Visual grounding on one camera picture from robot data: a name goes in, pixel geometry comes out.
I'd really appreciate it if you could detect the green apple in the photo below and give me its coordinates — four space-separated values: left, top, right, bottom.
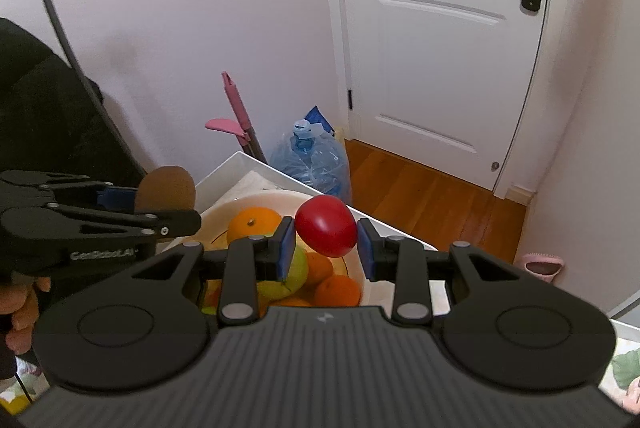
257 245 309 301

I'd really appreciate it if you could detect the brown kiwi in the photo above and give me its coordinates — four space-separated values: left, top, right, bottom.
134 166 196 211

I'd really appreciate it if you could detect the large orange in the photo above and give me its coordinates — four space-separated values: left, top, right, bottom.
227 206 282 244
202 280 311 318

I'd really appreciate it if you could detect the small tangerine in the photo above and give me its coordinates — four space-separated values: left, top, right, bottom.
305 252 334 287

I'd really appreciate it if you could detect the small orange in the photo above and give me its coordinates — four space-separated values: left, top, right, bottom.
312 275 361 308

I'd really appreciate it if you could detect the person's left hand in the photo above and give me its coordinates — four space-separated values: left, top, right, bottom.
0 278 51 356

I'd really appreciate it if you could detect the cream oval dish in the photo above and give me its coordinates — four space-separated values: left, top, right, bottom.
191 190 394 312

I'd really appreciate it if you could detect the black coat on rack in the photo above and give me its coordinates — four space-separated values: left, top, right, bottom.
1 19 144 187

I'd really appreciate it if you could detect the white tray table edge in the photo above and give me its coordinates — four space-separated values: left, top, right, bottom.
195 152 639 354

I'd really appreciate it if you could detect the pink slipper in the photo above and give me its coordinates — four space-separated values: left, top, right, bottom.
514 253 565 283

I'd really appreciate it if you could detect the black metal rack pole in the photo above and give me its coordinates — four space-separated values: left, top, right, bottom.
42 0 145 176

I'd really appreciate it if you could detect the white door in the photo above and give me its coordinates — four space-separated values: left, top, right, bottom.
336 0 547 190

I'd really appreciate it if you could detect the floral tablecloth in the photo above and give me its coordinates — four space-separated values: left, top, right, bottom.
159 169 640 418

